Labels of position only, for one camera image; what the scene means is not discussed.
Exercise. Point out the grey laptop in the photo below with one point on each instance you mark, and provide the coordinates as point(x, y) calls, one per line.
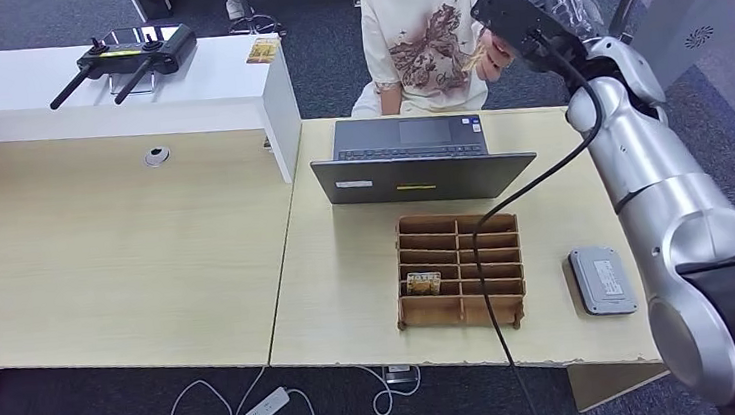
point(418, 179)

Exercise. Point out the grey power adapter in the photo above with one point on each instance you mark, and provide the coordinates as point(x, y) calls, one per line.
point(401, 375)

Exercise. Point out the wooden card organizer box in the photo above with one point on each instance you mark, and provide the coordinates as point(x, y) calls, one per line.
point(433, 313)

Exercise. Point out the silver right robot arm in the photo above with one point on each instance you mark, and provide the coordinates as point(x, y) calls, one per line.
point(657, 174)

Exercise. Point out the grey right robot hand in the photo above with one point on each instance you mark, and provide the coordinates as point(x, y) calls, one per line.
point(572, 5)

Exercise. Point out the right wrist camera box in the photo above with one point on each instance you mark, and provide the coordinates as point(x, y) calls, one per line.
point(511, 20)

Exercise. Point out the beige desk leg panel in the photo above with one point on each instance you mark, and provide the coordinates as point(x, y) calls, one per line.
point(616, 384)

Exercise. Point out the hotel room key card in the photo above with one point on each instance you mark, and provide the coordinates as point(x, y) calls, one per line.
point(474, 60)
point(423, 284)

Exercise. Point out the person's left hand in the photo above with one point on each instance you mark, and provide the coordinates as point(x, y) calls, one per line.
point(495, 65)

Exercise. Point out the yellow printed card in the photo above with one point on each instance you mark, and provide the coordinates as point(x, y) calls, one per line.
point(263, 50)

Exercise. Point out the black remote controller with antennas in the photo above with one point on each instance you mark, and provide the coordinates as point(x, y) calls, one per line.
point(148, 52)

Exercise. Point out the person's right forearm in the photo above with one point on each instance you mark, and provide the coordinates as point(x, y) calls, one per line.
point(389, 99)

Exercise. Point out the person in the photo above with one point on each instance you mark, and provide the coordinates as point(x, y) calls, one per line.
point(416, 9)

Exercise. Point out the stool base with footring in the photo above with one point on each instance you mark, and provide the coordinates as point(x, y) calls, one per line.
point(242, 11)

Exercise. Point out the grey card reader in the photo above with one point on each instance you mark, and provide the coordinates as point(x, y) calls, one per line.
point(603, 280)

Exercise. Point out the white raised counter shelf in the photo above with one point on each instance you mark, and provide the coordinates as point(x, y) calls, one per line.
point(11, 87)

